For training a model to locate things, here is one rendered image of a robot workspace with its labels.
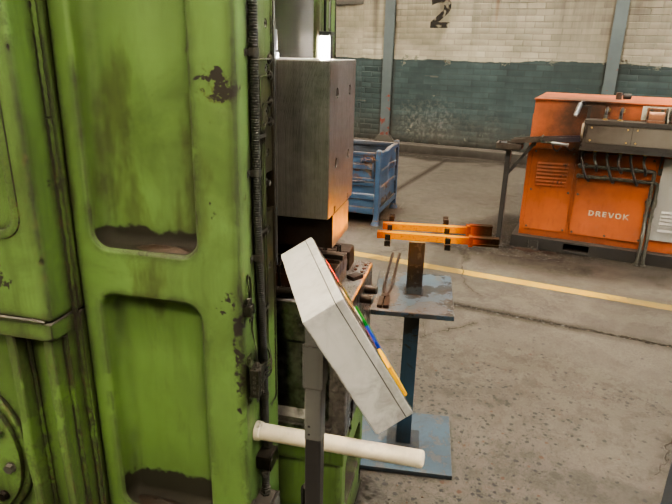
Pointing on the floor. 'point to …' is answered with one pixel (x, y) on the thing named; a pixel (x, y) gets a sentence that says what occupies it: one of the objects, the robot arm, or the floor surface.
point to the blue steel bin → (374, 177)
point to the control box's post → (314, 439)
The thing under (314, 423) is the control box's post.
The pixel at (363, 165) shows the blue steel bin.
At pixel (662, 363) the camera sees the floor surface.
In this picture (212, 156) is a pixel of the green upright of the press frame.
